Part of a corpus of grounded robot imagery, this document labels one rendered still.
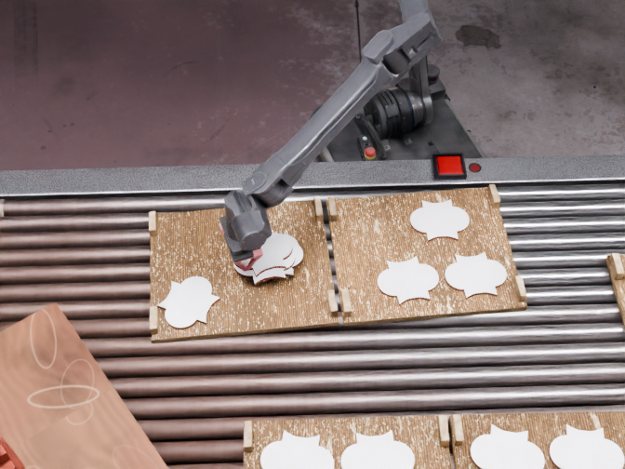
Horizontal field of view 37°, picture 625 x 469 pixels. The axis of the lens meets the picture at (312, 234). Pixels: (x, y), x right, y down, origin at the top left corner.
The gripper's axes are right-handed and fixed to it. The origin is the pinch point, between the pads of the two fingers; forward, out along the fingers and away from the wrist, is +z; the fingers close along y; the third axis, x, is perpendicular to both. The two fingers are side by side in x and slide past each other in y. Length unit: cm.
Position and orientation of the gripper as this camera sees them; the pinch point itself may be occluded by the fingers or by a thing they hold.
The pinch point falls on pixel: (242, 256)
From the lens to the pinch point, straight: 209.4
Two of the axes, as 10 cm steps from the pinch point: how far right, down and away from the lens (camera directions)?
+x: 9.4, -2.6, 2.3
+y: 3.5, 7.4, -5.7
